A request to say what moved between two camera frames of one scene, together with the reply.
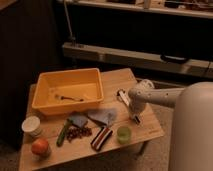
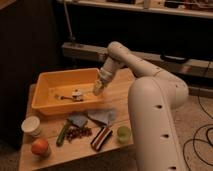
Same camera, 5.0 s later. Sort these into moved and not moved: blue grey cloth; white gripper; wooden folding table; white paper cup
Moved: white gripper
Not moved: blue grey cloth; white paper cup; wooden folding table
